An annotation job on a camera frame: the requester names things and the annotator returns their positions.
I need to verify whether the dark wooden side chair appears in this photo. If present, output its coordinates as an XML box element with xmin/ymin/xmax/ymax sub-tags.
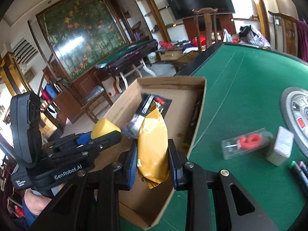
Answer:
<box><xmin>43</xmin><ymin>59</ymin><xmax>114</xmax><ymax>124</ymax></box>

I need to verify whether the wooden chair with garment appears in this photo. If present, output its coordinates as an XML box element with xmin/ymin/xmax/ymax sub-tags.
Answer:
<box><xmin>268</xmin><ymin>10</ymin><xmax>298</xmax><ymax>56</ymax></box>

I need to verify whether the floral wall painting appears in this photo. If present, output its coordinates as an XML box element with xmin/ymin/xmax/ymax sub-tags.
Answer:
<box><xmin>35</xmin><ymin>0</ymin><xmax>129</xmax><ymax>81</ymax></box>

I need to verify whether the red number candle pack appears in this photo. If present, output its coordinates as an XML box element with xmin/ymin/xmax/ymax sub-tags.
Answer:
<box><xmin>221</xmin><ymin>128</ymin><xmax>274</xmax><ymax>160</ymax></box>

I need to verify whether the round mahjong table control panel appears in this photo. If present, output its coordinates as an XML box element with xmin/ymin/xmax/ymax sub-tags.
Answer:
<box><xmin>280</xmin><ymin>87</ymin><xmax>308</xmax><ymax>157</ymax></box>

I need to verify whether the wooden chair near television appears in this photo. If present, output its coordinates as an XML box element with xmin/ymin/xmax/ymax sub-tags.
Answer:
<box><xmin>172</xmin><ymin>7</ymin><xmax>218</xmax><ymax>73</ymax></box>

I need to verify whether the white small box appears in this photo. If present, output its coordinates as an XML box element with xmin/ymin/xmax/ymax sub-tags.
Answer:
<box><xmin>266</xmin><ymin>126</ymin><xmax>294</xmax><ymax>166</ymax></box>

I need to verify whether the black marker pen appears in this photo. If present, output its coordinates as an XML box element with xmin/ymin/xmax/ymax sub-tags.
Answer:
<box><xmin>289</xmin><ymin>161</ymin><xmax>308</xmax><ymax>197</ymax></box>

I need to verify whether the yellow round sponge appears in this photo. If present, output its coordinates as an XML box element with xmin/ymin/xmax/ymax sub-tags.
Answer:
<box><xmin>90</xmin><ymin>118</ymin><xmax>121</xmax><ymax>140</ymax></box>

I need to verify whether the cardboard tray box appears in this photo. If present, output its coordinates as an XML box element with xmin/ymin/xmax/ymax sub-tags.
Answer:
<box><xmin>91</xmin><ymin>76</ymin><xmax>207</xmax><ymax>230</ymax></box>

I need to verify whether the pile of clothes bag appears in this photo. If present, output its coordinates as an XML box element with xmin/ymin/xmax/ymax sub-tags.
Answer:
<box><xmin>239</xmin><ymin>25</ymin><xmax>271</xmax><ymax>49</ymax></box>

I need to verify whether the black silver snack packet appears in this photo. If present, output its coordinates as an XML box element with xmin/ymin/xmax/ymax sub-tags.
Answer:
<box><xmin>120</xmin><ymin>93</ymin><xmax>172</xmax><ymax>139</ymax></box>

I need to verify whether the person left hand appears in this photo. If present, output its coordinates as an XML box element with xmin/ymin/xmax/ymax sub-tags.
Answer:
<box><xmin>23</xmin><ymin>189</ymin><xmax>51</xmax><ymax>215</ymax></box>

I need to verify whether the yellow snack bag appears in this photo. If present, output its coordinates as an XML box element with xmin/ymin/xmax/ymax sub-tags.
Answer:
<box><xmin>137</xmin><ymin>109</ymin><xmax>169</xmax><ymax>189</ymax></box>

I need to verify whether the maroon garment on chair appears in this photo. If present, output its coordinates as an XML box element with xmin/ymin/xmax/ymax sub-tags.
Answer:
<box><xmin>295</xmin><ymin>19</ymin><xmax>308</xmax><ymax>62</ymax></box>

